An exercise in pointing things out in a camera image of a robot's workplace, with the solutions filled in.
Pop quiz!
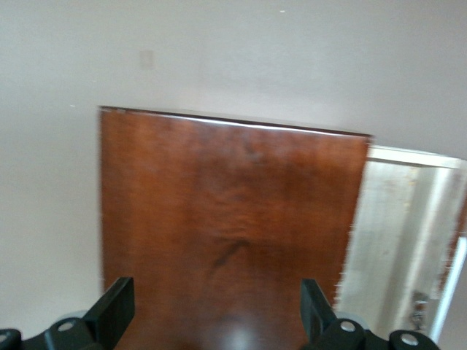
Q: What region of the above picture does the dark wooden drawer cabinet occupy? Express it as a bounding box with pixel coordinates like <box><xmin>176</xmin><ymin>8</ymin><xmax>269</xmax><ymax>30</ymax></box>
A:
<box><xmin>97</xmin><ymin>105</ymin><xmax>373</xmax><ymax>350</ymax></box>

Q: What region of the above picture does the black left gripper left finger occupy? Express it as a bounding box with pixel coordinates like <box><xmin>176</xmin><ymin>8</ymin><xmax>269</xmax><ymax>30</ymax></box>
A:
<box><xmin>0</xmin><ymin>276</ymin><xmax>136</xmax><ymax>350</ymax></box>

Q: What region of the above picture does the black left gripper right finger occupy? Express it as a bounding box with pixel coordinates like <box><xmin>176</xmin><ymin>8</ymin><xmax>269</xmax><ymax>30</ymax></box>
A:
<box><xmin>301</xmin><ymin>279</ymin><xmax>441</xmax><ymax>350</ymax></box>

